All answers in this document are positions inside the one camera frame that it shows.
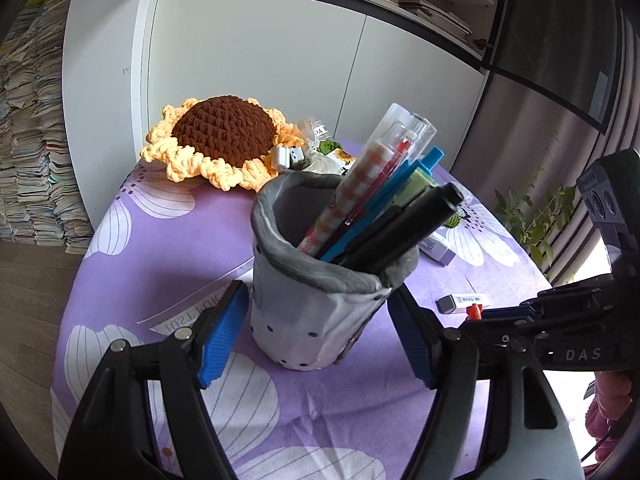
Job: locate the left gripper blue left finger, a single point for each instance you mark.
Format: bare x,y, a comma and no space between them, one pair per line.
112,434

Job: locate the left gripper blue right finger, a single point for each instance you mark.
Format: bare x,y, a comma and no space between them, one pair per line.
526,434

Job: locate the white eraser with grey sleeve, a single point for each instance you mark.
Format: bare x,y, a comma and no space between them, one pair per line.
458,303

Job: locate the black marker pen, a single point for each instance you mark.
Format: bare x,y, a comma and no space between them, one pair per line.
417,220

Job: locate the black slim pen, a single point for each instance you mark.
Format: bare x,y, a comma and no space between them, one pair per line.
377,226

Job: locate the grey white fabric pen holder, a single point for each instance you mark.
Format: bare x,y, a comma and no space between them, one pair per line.
306,314

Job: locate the blue pen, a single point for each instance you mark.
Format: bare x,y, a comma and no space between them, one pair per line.
379,201

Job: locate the light green pen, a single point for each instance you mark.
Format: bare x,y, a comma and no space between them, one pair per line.
410,185

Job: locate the red gel pen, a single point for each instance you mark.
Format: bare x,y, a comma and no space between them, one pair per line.
385,173

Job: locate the pink checkered pen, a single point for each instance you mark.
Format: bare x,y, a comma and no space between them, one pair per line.
348,194

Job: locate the clear translucent pen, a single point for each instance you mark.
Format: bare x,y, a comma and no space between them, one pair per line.
399,128

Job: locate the person's right hand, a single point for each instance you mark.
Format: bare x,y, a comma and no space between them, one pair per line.
611,399

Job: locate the white correction tape dispenser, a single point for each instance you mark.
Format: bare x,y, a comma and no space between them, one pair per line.
437,248

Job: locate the green potted plant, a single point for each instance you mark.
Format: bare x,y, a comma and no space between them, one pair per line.
532,215

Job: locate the pink striped curtain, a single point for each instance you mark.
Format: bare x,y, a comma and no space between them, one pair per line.
578,149

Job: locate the purple floral tablecloth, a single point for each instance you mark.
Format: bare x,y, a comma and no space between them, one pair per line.
315,387

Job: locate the sunflower greeting card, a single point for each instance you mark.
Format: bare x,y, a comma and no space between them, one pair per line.
341,159

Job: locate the stack of books on floor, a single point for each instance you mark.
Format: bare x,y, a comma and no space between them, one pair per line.
40,199

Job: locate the crochet sunflower with green stem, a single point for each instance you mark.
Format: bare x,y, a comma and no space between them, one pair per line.
225,107

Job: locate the white bookshelf cabinet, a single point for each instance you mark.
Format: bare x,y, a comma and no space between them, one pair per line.
340,61

